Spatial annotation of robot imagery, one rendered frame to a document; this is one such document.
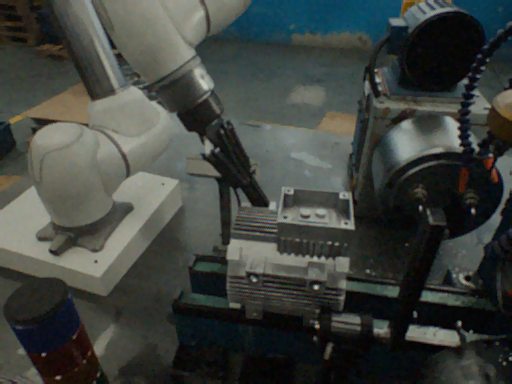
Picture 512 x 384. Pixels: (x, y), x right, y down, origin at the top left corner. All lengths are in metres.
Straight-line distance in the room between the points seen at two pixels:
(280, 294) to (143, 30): 0.45
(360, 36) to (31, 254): 5.69
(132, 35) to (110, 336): 0.62
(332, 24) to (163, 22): 5.73
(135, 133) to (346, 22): 5.42
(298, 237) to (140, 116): 0.58
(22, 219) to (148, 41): 0.73
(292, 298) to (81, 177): 0.54
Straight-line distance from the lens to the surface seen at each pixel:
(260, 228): 0.65
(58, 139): 0.93
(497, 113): 0.59
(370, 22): 6.21
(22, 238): 1.13
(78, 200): 0.96
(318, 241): 0.62
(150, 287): 0.99
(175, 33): 0.60
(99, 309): 0.99
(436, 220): 0.48
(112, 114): 1.01
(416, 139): 0.90
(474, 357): 0.52
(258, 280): 0.63
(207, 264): 0.85
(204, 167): 0.90
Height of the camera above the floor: 1.53
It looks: 35 degrees down
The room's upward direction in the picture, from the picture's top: straight up
